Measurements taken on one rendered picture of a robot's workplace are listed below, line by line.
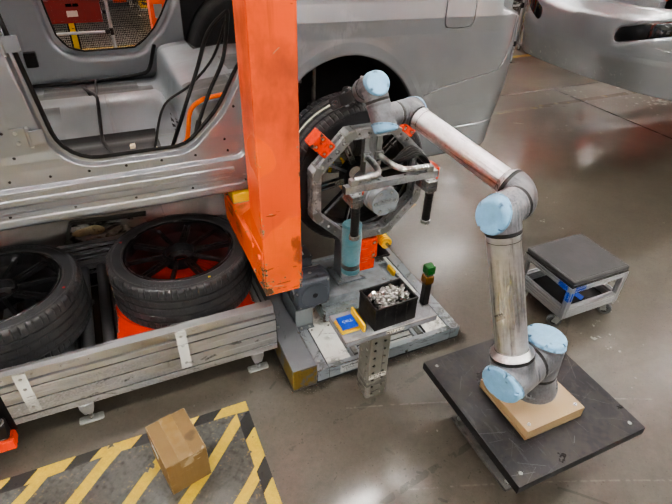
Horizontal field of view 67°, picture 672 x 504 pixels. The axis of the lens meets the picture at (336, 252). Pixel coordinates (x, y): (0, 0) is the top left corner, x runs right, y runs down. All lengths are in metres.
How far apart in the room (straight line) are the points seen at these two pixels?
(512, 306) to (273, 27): 1.15
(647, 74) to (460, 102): 1.82
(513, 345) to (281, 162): 1.01
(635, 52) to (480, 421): 2.99
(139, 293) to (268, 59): 1.16
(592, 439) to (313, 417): 1.11
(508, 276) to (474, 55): 1.39
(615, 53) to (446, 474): 3.17
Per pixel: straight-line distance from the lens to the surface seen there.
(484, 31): 2.76
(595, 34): 4.41
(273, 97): 1.73
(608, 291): 3.18
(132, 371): 2.36
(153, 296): 2.29
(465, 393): 2.14
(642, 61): 4.28
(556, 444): 2.10
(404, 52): 2.52
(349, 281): 2.66
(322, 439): 2.30
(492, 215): 1.60
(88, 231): 3.77
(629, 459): 2.59
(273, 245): 1.99
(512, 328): 1.77
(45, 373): 2.31
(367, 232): 2.36
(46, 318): 2.35
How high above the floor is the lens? 1.90
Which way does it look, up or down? 36 degrees down
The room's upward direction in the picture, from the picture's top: 2 degrees clockwise
